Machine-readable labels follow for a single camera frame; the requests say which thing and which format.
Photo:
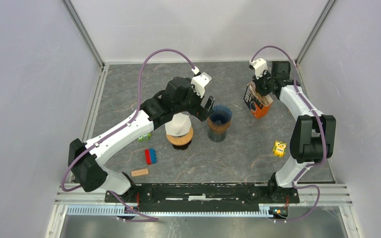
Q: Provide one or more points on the grey glass carafe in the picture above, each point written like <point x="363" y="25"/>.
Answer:
<point x="217" y="137"/>

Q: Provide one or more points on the red blue lego brick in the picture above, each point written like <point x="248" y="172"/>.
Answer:
<point x="150" y="156"/>

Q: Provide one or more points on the yellow owl toy block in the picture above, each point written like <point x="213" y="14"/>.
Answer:
<point x="279" y="149"/>

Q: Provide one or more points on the blue ribbed cone dripper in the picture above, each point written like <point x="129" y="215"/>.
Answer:
<point x="220" y="114"/>

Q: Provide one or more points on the aluminium frame rail front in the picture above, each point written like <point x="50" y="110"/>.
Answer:
<point x="101" y="202"/>

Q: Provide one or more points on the long wooden block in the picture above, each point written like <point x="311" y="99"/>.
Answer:
<point x="141" y="172"/>

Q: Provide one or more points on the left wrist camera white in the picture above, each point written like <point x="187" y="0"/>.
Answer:
<point x="200" y="81"/>

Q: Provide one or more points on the dark wooden ring holder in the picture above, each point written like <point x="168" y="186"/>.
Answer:
<point x="218" y="128"/>

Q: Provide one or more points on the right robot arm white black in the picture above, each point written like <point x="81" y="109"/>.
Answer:
<point x="312" y="140"/>

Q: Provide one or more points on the green owl toy block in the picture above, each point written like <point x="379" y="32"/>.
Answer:
<point x="144" y="137"/>

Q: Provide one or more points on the light wooden ring holder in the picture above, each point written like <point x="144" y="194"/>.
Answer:
<point x="181" y="140"/>

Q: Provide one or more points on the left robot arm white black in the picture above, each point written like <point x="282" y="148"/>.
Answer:
<point x="170" y="108"/>

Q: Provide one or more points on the white paper coffee filter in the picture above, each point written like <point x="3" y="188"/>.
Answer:
<point x="179" y="125"/>

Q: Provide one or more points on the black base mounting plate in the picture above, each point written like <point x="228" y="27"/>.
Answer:
<point x="206" y="197"/>

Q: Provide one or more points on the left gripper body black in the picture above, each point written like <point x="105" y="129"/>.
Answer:
<point x="192" y="105"/>

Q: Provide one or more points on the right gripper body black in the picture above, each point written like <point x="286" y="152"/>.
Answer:
<point x="264" y="83"/>

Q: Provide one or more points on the orange filter box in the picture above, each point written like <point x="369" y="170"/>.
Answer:
<point x="258" y="105"/>

